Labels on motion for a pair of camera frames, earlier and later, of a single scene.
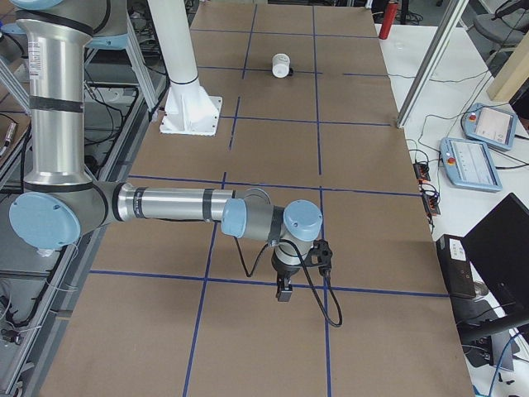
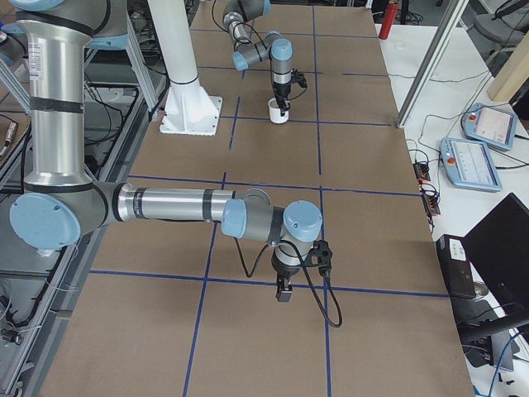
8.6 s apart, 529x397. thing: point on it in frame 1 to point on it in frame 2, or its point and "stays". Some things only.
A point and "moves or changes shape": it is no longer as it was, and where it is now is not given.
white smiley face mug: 281,64 moves or changes shape
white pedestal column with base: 189,109 stays
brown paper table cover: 311,110 stays
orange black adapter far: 421,171 stays
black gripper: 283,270 to 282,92
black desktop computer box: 458,269 stays
